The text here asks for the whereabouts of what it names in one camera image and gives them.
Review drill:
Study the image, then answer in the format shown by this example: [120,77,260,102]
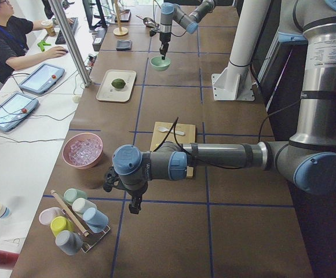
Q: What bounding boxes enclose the green avocado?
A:
[111,78,126,90]

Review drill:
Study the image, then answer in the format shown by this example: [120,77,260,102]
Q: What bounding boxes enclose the teach pendant tablet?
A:
[19,63,65,95]
[0,92,39,132]

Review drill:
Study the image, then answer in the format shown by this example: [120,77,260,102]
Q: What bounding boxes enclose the white plastic spoon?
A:
[158,126,185,136]

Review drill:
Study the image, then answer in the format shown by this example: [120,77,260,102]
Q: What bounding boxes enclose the green bowl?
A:
[150,56,171,71]

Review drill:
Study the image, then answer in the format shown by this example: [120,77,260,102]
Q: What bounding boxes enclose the pink bowl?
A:
[62,133,103,170]

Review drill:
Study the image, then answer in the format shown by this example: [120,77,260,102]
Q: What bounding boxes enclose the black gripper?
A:
[103,166,147,214]
[149,25,170,60]

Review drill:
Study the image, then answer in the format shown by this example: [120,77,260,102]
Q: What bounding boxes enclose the seated person black shirt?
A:
[0,1,66,84]

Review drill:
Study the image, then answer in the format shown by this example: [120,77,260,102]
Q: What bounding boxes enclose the folded grey cloth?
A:
[116,40,132,51]

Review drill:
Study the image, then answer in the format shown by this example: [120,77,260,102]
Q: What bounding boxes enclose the black power adapter box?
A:
[92,28,107,52]

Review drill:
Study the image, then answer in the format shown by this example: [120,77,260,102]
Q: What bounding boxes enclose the mint green cup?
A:
[63,188,88,205]

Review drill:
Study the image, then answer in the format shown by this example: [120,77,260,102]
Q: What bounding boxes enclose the near teach pendant tablet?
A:
[0,92,39,132]

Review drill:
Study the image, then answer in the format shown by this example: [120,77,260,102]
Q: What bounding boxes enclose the wooden paper towel stand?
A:
[113,0,129,36]

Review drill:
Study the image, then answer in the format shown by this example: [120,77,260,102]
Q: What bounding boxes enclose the far teach pendant tablet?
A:
[19,63,65,95]

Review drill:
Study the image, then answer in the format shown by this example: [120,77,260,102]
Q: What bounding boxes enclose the wooden cup rack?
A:
[51,190,111,253]

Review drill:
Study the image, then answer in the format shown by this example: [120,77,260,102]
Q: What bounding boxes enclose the yellow cup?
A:
[50,216,74,237]

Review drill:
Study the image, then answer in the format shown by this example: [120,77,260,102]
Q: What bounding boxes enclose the grey cup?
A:
[55,230,83,256]

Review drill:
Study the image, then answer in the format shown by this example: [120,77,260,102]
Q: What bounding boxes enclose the metal scoop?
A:
[136,15,159,28]

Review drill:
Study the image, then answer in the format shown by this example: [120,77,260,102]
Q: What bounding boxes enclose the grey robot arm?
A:
[149,0,217,60]
[103,1,336,214]

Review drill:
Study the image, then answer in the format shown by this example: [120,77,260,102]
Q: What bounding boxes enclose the bamboo cutting board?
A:
[150,122,196,181]

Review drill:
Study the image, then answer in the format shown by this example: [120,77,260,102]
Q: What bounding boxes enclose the white pole mount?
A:
[211,0,271,101]

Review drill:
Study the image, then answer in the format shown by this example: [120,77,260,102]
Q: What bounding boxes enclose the black monitor stand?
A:
[82,0,108,32]

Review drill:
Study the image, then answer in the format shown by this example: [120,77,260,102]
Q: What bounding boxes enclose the black keyboard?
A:
[54,17,79,45]

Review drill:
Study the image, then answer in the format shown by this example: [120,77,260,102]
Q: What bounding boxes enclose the pink cup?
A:
[38,207,63,226]

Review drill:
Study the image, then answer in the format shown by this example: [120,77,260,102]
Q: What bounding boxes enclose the aluminium frame post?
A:
[49,0,92,87]

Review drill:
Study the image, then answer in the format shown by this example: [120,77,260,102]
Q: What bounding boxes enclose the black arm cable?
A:
[152,100,302,170]

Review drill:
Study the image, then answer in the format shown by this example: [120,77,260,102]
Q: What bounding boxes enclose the clear ice cubes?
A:
[68,138,102,166]

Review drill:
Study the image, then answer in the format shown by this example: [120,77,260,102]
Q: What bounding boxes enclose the iced coffee cup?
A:
[41,19,56,36]

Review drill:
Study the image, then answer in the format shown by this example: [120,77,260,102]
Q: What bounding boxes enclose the light blue cup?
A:
[82,207,109,233]

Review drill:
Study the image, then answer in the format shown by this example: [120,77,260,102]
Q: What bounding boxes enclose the green plastic tool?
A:
[37,40,52,52]

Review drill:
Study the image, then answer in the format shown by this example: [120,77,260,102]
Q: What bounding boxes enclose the white round knob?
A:
[72,96,81,104]

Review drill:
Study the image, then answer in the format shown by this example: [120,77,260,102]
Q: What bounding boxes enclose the beige tray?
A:
[96,69,137,103]

